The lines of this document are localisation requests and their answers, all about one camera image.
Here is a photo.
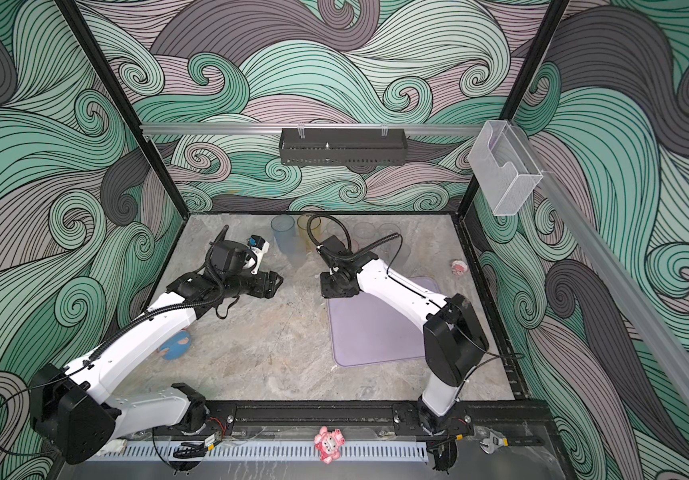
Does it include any yellow translucent cup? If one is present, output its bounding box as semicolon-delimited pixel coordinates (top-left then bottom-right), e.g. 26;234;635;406
296;214;322;251

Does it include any blue translucent cup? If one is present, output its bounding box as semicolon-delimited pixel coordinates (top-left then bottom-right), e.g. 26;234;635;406
270;215;296;255

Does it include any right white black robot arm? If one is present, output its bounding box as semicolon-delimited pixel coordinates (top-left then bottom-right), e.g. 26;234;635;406
306;213;489;435

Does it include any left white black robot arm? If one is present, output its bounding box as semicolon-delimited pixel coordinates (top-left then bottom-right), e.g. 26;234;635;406
30;231;284;465

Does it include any lilac plastic tray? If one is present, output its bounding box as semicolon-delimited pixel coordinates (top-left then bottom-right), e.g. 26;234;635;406
328;277;445;367

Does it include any clear glass cup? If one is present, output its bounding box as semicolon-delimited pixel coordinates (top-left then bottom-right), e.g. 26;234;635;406
377;223;404;253

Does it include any bear plush toy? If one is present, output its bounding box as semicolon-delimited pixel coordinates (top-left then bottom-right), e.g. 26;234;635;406
158;330;192;360

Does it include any small pink white toy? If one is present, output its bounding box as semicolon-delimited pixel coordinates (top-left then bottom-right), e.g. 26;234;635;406
450;260;468;276

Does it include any pink flower toy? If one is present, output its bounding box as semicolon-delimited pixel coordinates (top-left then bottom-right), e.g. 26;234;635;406
314;426;345;464

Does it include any silver adjustable wrench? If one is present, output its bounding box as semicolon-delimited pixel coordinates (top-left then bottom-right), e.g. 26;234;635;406
479;430;508;455

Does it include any black wall-mounted rack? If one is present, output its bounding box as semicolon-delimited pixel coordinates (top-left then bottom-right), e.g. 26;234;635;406
278;127;408;167

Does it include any white slotted cable duct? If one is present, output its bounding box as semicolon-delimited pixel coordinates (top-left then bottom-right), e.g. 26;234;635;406
90;440;428;463

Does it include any clear acrylic wall box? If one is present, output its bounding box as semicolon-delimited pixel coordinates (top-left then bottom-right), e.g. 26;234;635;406
467;120;543;217

